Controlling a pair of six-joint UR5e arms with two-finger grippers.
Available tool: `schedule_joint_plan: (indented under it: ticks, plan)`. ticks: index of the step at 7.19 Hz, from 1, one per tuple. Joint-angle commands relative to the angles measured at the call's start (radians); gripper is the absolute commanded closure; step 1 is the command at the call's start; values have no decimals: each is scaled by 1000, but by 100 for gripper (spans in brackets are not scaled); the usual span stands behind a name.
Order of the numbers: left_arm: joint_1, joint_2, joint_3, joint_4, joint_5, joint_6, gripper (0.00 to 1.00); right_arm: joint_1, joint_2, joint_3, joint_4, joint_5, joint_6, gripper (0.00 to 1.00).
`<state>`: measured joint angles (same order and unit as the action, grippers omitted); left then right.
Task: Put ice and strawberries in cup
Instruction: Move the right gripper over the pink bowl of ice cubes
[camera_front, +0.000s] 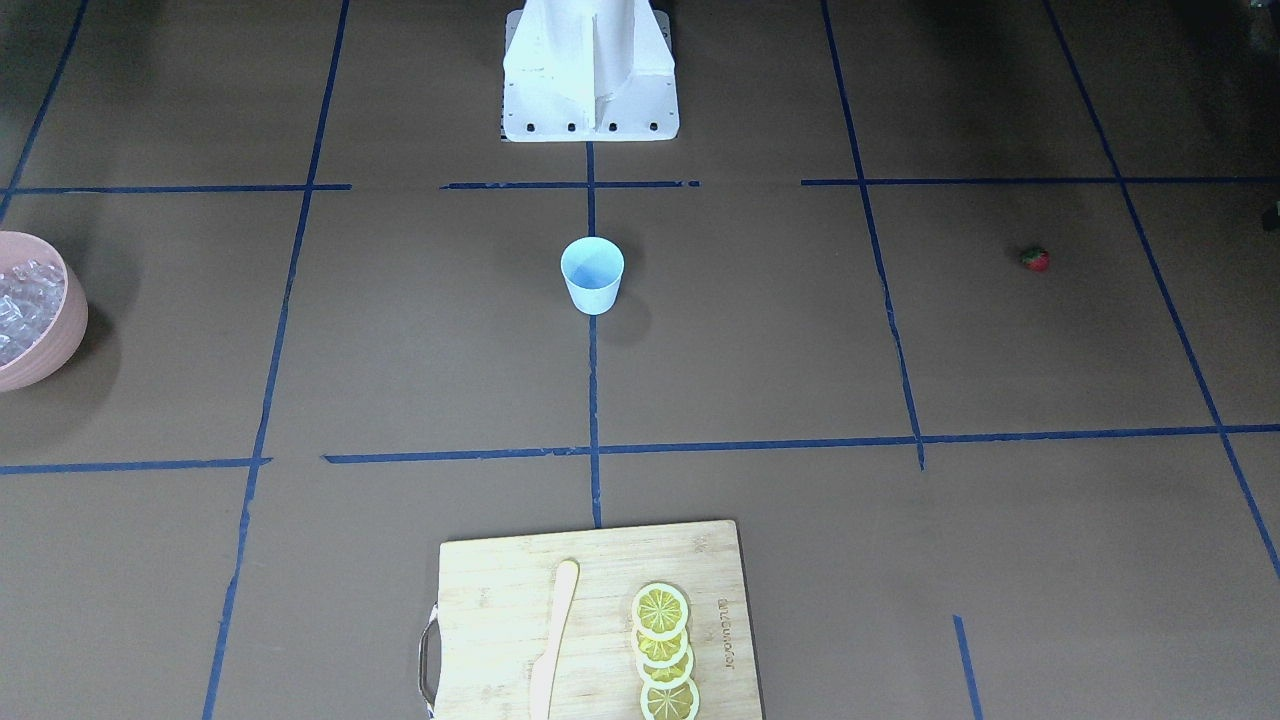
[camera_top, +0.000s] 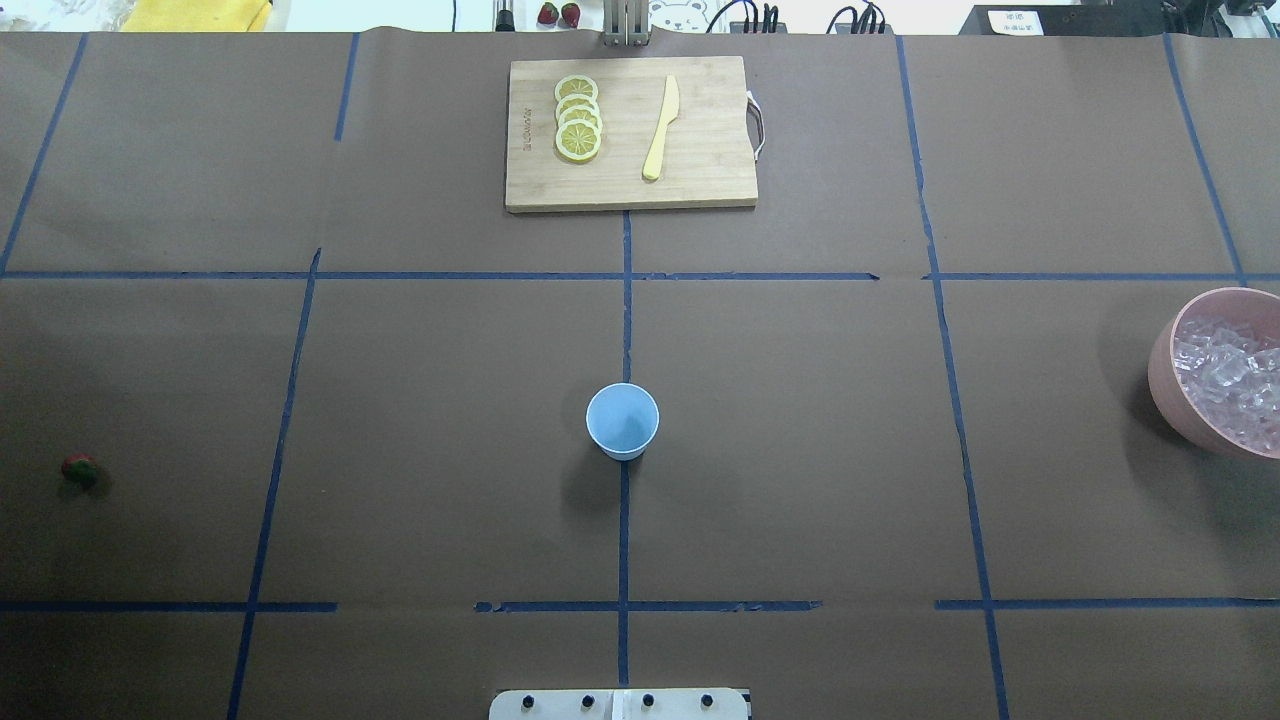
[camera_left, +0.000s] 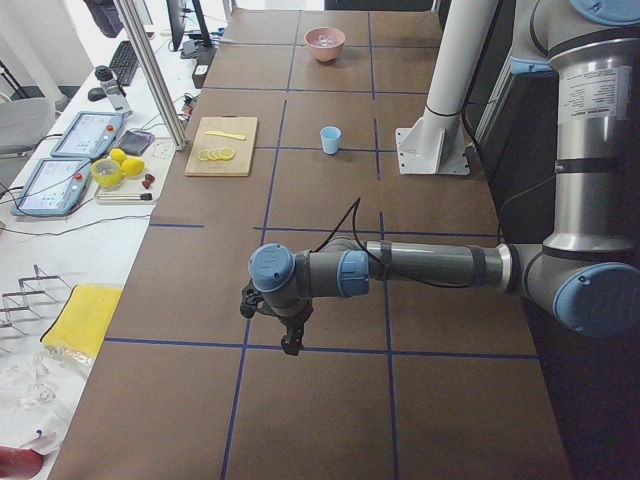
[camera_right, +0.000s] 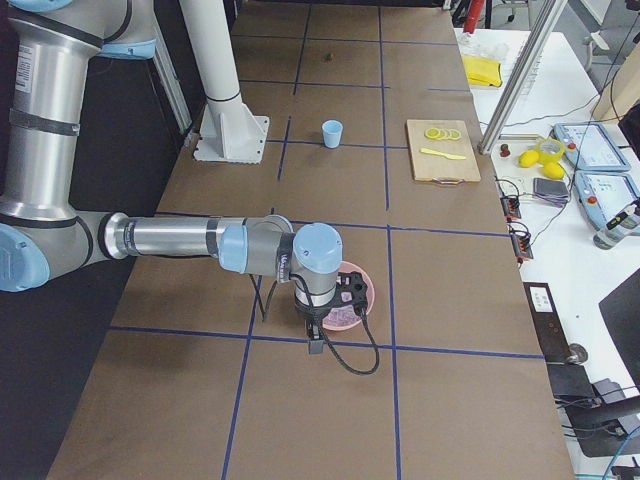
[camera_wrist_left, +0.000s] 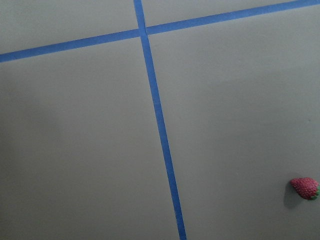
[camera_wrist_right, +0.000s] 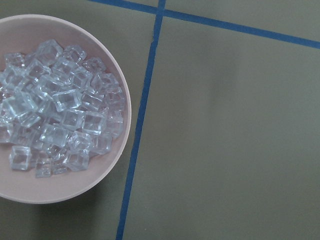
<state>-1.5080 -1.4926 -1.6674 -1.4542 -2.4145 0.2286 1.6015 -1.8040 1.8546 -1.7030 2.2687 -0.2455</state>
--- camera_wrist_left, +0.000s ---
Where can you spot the long blue tape strip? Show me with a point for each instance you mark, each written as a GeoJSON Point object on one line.
{"type": "Point", "coordinates": [157, 105]}

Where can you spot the crossing blue tape strip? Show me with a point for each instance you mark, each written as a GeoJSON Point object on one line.
{"type": "Point", "coordinates": [155, 29]}

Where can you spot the red toy strawberry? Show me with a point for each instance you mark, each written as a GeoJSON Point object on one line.
{"type": "Point", "coordinates": [306, 187]}

